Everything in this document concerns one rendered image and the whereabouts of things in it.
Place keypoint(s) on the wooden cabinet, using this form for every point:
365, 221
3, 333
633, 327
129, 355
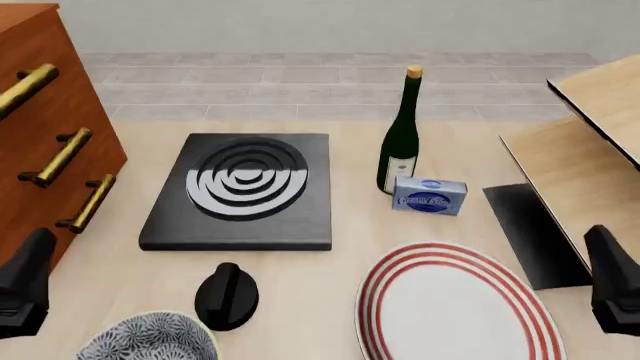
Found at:
75, 112

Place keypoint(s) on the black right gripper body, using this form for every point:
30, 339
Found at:
620, 317

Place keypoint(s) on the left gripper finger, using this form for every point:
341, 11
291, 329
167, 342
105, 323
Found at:
32, 262

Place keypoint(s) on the white plate with red rings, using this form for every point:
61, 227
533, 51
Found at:
450, 311

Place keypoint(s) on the pale wooden rack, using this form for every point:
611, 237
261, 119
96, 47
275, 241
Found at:
575, 168

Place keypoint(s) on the dark green wine bottle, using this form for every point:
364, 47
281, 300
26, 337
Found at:
400, 142

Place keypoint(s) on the flat black stove plate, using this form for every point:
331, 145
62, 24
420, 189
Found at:
170, 228

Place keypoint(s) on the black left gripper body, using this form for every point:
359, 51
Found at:
20, 313

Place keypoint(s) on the round black stove knob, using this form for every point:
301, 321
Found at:
225, 300

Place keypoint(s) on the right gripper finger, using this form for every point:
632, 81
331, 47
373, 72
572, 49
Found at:
612, 270

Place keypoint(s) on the blue patterned bowl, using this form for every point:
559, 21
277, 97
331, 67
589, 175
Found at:
150, 337

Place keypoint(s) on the blue cream cheese box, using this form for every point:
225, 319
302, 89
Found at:
430, 197

